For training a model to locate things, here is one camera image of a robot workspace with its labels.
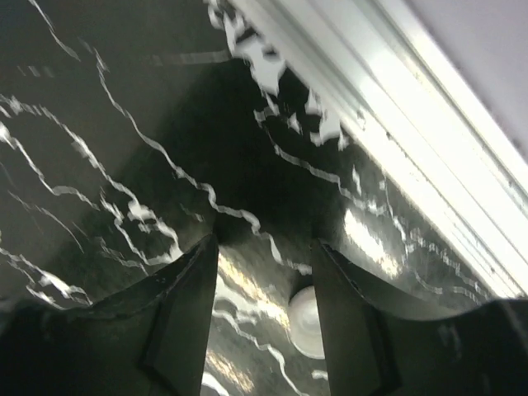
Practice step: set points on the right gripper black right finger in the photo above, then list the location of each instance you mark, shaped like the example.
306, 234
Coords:
379, 340

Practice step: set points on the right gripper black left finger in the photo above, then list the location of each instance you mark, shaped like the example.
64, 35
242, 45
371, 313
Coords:
148, 339

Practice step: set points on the small white bottle cap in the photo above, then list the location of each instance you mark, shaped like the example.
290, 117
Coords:
305, 328

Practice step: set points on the aluminium front rail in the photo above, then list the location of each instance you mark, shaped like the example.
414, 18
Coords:
409, 108

